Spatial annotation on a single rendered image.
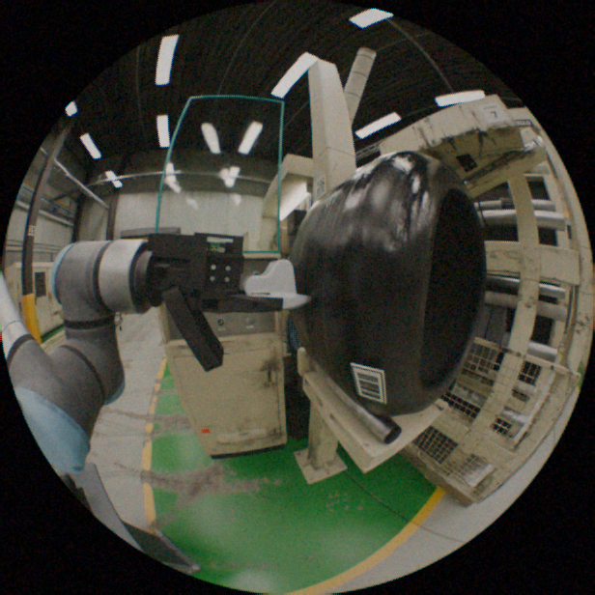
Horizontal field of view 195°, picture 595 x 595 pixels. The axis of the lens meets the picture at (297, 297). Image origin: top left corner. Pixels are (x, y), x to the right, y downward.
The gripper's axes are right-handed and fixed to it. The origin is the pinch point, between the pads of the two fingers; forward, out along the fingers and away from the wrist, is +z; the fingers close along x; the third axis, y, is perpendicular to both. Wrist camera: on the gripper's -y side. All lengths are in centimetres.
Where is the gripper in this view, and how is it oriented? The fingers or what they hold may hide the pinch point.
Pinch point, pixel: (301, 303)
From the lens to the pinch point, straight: 23.7
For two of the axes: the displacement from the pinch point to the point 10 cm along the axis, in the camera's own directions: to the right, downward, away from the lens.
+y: 1.1, -9.9, -1.2
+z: 9.3, 0.6, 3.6
